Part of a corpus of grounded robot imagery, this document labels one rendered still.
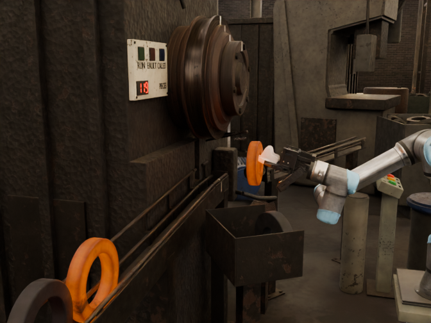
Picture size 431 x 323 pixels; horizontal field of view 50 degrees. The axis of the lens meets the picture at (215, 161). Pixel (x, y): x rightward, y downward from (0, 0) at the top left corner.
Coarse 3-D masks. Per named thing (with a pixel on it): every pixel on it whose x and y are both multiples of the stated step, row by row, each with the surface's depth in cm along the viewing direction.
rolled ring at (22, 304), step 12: (24, 288) 84; (36, 288) 84; (48, 288) 86; (60, 288) 90; (24, 300) 81; (36, 300) 82; (48, 300) 92; (60, 300) 91; (12, 312) 80; (24, 312) 80; (36, 312) 82; (60, 312) 93; (72, 312) 95
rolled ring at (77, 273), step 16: (96, 240) 102; (80, 256) 98; (96, 256) 102; (112, 256) 109; (80, 272) 96; (112, 272) 110; (80, 288) 96; (112, 288) 110; (80, 304) 96; (96, 304) 105; (80, 320) 99
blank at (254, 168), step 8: (256, 144) 159; (248, 152) 157; (256, 152) 157; (248, 160) 156; (256, 160) 156; (248, 168) 156; (256, 168) 157; (248, 176) 158; (256, 176) 157; (256, 184) 160
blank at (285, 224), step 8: (264, 216) 134; (272, 216) 131; (280, 216) 131; (256, 224) 139; (264, 224) 135; (272, 224) 131; (280, 224) 128; (288, 224) 129; (256, 232) 139; (264, 232) 136; (280, 232) 128
